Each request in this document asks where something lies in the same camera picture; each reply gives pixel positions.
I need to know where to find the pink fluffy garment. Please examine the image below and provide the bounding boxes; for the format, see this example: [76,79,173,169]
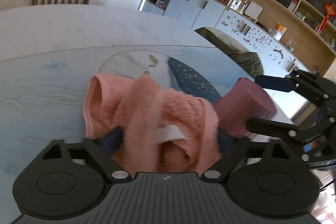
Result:
[83,74,221,174]

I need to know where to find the olive green cushioned chair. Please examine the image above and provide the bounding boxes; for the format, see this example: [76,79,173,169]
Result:
[195,27,264,79]

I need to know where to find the red hanging ornament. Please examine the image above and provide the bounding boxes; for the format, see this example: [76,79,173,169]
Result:
[317,1,336,32]

